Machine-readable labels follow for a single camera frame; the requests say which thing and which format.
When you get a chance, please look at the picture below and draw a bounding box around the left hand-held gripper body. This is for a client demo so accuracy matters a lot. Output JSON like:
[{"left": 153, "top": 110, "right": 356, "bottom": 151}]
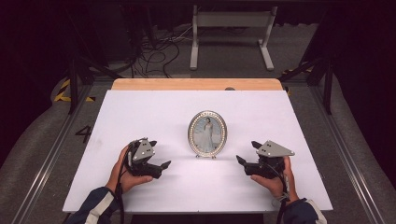
[{"left": 126, "top": 138, "right": 163, "bottom": 179}]

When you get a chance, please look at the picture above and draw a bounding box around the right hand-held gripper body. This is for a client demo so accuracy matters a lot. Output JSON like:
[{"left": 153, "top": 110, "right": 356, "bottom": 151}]
[{"left": 244, "top": 140, "right": 296, "bottom": 179}]

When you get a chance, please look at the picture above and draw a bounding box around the oval silver photo frame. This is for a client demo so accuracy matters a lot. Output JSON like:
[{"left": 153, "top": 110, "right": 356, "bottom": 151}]
[{"left": 187, "top": 110, "right": 228, "bottom": 160}]

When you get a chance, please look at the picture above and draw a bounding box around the person's left hand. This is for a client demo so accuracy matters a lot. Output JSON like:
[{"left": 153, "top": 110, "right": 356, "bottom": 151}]
[{"left": 106, "top": 145, "right": 154, "bottom": 194}]

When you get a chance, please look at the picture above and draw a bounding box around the person's right hand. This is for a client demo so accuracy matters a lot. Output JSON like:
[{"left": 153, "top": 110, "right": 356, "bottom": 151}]
[{"left": 250, "top": 156, "right": 300, "bottom": 201}]

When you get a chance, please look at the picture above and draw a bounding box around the black metal stand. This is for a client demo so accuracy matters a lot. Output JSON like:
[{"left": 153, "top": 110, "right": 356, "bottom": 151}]
[
  {"left": 66, "top": 8, "right": 122, "bottom": 115},
  {"left": 278, "top": 6, "right": 335, "bottom": 115}
]

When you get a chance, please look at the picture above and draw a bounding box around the yellow black floor tape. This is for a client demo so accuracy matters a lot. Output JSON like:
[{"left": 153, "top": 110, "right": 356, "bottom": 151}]
[{"left": 54, "top": 78, "right": 96, "bottom": 103}]

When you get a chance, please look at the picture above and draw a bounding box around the white metal stand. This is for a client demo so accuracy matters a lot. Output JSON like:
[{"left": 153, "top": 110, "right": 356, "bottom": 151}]
[{"left": 190, "top": 5, "right": 278, "bottom": 72}]

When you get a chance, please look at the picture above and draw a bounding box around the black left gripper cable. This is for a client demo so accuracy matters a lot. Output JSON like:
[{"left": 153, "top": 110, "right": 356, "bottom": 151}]
[{"left": 115, "top": 141, "right": 138, "bottom": 224}]

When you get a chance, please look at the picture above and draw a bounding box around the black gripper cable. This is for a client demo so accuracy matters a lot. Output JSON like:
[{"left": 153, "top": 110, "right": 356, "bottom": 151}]
[
  {"left": 115, "top": 141, "right": 138, "bottom": 224},
  {"left": 267, "top": 162, "right": 289, "bottom": 224}
]

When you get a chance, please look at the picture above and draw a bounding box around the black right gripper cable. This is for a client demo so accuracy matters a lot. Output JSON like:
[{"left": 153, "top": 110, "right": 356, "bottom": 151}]
[{"left": 267, "top": 162, "right": 289, "bottom": 224}]

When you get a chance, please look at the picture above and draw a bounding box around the aluminium floor rail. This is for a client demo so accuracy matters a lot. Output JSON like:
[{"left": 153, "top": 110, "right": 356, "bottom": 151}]
[
  {"left": 311, "top": 85, "right": 387, "bottom": 224},
  {"left": 10, "top": 82, "right": 94, "bottom": 224}
]

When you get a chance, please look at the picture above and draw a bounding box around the tangle of black floor cables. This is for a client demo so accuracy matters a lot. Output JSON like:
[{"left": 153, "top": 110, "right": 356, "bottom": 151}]
[{"left": 129, "top": 27, "right": 194, "bottom": 78}]

